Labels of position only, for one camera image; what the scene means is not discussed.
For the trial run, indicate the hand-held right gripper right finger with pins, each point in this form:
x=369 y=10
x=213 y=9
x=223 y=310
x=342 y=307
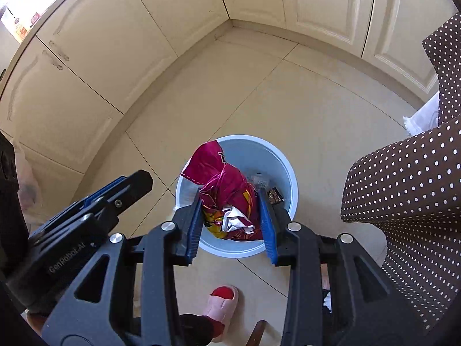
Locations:
x=266 y=223

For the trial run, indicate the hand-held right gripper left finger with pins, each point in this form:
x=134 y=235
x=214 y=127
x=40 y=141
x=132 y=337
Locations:
x=194 y=223

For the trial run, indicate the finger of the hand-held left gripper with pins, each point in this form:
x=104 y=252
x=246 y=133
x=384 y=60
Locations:
x=129 y=191
x=97 y=193

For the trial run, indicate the small brown gold wrapper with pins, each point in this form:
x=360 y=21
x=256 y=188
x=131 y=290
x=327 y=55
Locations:
x=275 y=196

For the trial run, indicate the magenta snack bag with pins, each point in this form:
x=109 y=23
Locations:
x=219 y=187

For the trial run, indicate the light blue trash bin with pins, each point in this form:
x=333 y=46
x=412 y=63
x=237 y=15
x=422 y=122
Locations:
x=252 y=147

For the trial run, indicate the translucent plastic bag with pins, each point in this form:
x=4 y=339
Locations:
x=28 y=187

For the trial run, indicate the pink slipper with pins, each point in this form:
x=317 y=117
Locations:
x=225 y=311

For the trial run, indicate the person's leg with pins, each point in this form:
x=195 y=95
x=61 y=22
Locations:
x=196 y=328

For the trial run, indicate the cream base cabinet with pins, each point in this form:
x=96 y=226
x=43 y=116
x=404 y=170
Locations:
x=90 y=61
x=324 y=7

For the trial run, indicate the brown dotted tablecloth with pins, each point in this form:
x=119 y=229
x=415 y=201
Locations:
x=403 y=205

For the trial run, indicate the colourful printed packet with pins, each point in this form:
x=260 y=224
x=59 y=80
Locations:
x=21 y=25

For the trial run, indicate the white cloth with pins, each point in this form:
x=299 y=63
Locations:
x=425 y=115

